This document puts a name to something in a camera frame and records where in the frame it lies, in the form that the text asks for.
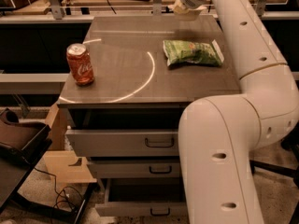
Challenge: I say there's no white paper bowl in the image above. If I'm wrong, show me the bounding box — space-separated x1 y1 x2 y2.
174 6 206 21

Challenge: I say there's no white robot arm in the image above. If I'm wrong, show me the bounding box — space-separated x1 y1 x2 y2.
174 0 299 224

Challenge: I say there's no red coke can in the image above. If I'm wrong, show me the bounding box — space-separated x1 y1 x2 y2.
66 43 94 86

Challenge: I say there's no green chip bag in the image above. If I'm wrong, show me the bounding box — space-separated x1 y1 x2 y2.
163 40 224 67

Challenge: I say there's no grey drawer cabinet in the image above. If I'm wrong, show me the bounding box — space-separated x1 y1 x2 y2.
57 14 242 218

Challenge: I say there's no top grey drawer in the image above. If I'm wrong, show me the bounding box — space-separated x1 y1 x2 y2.
66 107 183 158

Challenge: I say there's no grey drawer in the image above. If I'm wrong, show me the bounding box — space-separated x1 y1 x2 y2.
95 177 188 217
87 158 180 179
66 107 183 158

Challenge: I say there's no black office chair base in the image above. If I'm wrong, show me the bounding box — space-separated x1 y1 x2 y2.
249 131 299 224

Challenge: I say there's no middle grey drawer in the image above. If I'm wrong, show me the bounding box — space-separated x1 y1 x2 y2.
87 158 180 179

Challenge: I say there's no cardboard box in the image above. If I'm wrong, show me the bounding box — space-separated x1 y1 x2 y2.
44 104 96 184

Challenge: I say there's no bottom grey drawer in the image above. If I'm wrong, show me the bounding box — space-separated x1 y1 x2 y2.
95 177 188 217

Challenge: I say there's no brown chair seat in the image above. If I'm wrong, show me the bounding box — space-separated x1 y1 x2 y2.
0 108 52 164

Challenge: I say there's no black floor cable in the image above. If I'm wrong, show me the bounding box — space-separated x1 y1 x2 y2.
32 166 85 224

